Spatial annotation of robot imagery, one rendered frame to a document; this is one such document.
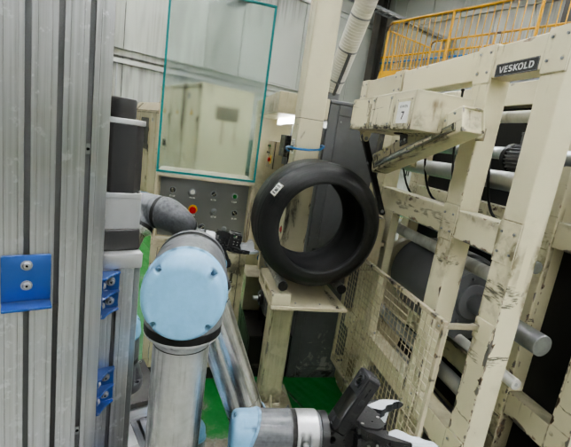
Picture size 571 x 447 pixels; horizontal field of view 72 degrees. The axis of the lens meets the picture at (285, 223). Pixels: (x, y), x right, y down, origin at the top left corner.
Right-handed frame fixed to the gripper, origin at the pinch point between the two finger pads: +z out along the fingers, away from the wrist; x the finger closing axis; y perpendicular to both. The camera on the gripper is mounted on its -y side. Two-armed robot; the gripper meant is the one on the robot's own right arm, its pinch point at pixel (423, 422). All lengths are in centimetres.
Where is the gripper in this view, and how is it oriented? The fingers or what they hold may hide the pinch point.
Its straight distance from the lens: 85.4
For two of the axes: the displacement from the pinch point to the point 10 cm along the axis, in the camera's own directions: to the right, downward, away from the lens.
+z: 9.8, 1.0, 1.8
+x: 1.7, 0.9, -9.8
